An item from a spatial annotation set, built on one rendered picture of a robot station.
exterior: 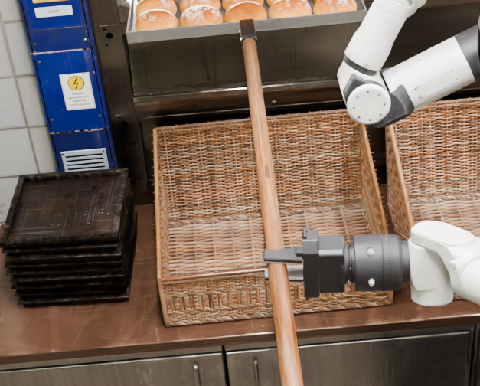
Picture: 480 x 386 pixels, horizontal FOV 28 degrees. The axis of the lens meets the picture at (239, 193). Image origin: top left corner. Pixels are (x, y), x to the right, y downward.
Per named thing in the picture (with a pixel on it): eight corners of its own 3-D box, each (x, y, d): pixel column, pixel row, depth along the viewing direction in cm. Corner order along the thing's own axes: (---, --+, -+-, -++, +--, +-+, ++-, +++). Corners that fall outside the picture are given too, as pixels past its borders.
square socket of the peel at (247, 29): (258, 50, 212) (256, 36, 210) (241, 51, 212) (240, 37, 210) (255, 31, 219) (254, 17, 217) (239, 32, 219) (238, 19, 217)
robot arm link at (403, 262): (382, 311, 147) (457, 309, 146) (381, 244, 144) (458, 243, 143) (376, 283, 158) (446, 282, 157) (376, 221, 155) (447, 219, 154)
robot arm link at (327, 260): (302, 255, 143) (383, 253, 142) (302, 214, 150) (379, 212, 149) (305, 316, 150) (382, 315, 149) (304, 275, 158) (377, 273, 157)
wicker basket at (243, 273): (162, 208, 268) (149, 124, 252) (363, 188, 269) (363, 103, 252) (161, 330, 229) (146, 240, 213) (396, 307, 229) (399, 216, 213)
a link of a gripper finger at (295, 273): (264, 279, 150) (304, 278, 150) (265, 266, 153) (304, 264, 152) (265, 286, 151) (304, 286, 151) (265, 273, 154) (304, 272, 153)
